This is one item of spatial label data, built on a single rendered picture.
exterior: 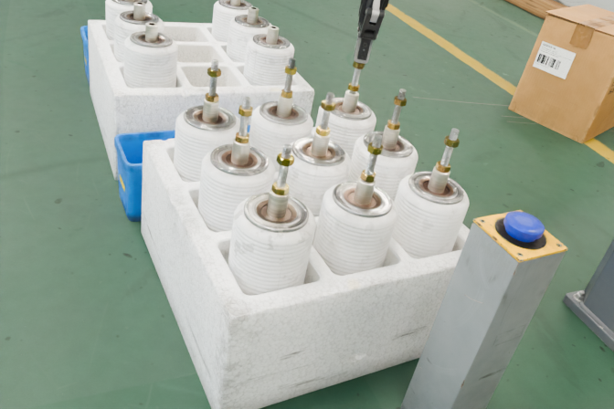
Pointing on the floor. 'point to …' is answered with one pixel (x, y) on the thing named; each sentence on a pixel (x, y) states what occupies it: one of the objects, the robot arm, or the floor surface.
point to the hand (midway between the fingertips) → (363, 48)
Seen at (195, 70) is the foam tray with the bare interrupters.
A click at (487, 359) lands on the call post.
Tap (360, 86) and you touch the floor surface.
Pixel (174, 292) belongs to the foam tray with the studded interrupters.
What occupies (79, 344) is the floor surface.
